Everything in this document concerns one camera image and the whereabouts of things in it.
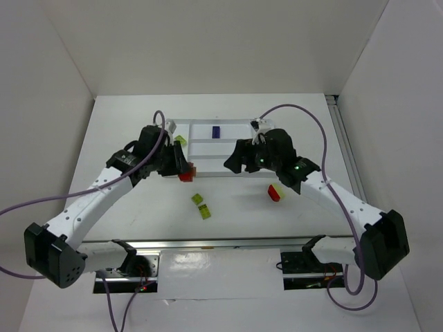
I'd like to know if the purple lego brick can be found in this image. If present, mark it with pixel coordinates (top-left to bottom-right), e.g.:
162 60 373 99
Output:
212 126 220 139

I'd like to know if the red lego brick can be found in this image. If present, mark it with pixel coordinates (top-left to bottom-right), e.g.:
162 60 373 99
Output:
179 170 194 183

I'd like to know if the aluminium side rail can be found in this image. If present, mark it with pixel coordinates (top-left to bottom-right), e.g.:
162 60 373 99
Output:
325 95 367 201

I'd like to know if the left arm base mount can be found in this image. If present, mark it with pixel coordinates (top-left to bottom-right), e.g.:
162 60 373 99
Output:
103 252 160 294

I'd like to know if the aluminium front rail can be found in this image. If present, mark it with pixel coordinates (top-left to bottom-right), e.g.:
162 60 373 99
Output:
114 237 350 250

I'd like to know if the pale yellow lego brick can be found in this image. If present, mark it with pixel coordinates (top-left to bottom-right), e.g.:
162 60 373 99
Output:
174 135 188 146

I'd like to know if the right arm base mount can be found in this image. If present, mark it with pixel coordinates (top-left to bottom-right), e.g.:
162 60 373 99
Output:
275 252 344 291

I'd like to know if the orange lego plate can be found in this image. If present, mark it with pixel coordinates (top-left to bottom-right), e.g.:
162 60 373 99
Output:
188 162 197 178

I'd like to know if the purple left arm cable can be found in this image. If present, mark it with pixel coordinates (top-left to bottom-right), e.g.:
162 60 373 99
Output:
0 110 165 332

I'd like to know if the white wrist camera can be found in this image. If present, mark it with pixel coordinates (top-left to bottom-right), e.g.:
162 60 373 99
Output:
165 119 177 133
250 118 270 145

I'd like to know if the yellow-green long lego brick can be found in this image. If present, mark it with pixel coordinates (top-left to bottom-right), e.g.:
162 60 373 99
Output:
198 204 211 220

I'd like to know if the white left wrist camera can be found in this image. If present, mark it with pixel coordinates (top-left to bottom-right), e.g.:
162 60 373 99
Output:
165 119 177 133

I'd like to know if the white divided sorting tray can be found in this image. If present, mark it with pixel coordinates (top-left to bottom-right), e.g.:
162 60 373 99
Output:
162 118 280 178

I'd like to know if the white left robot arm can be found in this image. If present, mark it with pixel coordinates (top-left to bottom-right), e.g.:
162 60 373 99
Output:
24 120 192 288

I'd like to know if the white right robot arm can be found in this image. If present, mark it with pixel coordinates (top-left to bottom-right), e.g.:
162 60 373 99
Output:
224 129 410 281

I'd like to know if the yellow-green square lego brick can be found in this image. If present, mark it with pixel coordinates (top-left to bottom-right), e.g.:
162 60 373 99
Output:
191 194 204 205

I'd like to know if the red and yellow lego block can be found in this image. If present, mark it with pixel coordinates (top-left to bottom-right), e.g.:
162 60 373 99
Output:
267 183 285 202

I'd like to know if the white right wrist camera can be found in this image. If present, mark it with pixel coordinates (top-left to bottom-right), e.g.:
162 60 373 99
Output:
250 118 270 145

